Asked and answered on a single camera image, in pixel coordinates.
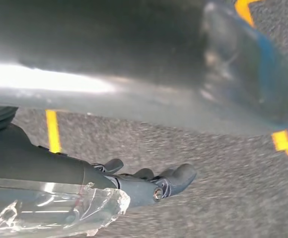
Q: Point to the clear plastic wrap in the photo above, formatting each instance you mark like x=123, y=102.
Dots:
x=104, y=203

